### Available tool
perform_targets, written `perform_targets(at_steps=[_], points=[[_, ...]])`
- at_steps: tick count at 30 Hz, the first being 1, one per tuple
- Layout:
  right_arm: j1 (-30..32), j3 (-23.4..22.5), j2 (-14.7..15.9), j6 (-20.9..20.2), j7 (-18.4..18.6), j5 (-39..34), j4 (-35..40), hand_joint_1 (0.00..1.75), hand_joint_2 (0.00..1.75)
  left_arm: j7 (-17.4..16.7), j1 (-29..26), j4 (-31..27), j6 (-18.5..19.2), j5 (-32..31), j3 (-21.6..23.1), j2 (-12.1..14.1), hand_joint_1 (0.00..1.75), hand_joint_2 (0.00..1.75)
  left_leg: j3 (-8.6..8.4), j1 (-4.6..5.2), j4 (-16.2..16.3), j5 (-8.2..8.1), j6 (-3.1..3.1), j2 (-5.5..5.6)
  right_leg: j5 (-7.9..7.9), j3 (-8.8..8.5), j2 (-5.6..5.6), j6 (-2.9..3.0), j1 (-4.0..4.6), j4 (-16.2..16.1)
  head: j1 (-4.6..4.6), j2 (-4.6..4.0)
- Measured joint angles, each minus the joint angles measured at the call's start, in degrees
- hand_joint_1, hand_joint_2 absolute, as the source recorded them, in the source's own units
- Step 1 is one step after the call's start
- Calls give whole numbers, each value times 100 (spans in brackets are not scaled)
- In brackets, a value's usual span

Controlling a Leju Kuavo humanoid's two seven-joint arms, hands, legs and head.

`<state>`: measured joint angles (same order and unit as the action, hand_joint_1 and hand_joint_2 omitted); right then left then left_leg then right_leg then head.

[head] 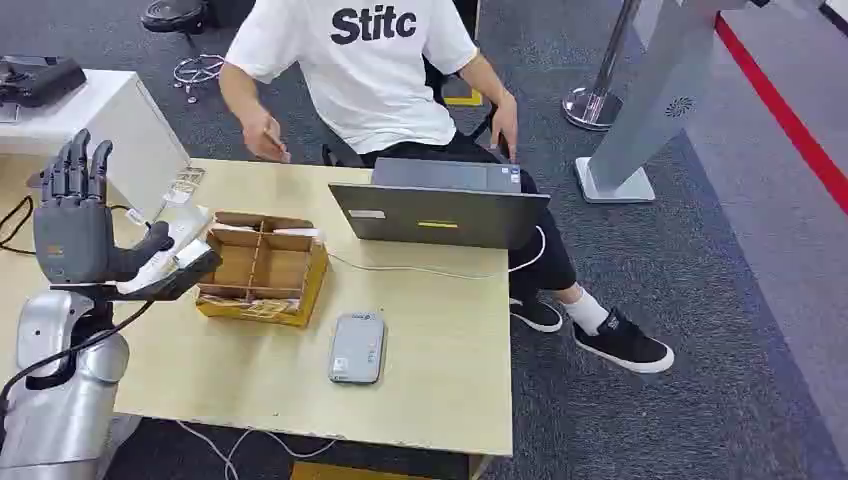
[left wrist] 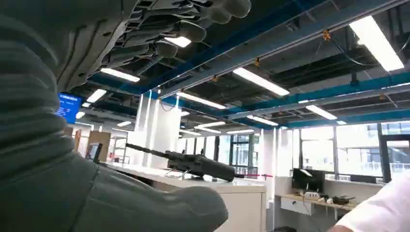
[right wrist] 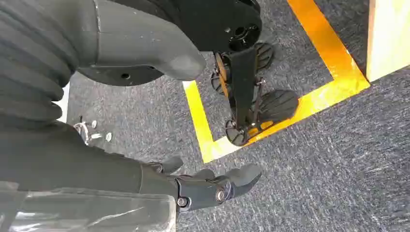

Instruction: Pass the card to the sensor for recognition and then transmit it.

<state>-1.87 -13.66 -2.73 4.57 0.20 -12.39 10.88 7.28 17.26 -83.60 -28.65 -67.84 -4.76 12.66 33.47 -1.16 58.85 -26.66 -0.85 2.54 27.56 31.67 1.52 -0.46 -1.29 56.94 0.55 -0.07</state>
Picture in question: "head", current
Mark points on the grey kiosk stand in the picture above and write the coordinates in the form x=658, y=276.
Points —
x=652, y=93

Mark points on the white card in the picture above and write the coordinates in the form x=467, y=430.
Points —
x=173, y=248

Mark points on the white cards stack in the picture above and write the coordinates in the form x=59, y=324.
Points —
x=295, y=232

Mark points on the yellow floor tape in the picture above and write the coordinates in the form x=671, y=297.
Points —
x=464, y=100

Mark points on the black chair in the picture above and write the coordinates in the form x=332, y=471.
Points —
x=464, y=142

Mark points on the printed label stickers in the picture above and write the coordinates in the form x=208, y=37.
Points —
x=184, y=185

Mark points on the person's right hand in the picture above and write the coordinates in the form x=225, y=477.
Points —
x=260, y=136

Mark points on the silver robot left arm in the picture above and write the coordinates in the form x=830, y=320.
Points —
x=63, y=404

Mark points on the black round stool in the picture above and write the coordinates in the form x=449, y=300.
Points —
x=173, y=14

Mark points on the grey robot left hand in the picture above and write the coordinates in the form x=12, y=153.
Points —
x=69, y=235

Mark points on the white cabinet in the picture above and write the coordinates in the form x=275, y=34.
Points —
x=126, y=126

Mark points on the person's left hand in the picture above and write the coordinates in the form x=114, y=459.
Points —
x=505, y=126

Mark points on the chrome chair base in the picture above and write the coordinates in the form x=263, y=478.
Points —
x=197, y=69

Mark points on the wooden card box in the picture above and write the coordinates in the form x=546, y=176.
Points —
x=265, y=272

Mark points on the person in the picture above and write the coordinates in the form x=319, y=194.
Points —
x=371, y=73

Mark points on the grey power bank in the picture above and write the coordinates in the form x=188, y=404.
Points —
x=357, y=348

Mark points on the chrome stanchion post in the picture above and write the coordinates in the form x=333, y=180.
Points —
x=596, y=99

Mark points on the black device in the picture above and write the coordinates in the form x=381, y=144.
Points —
x=36, y=79

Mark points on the grey laptop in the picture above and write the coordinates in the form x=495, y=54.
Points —
x=444, y=212

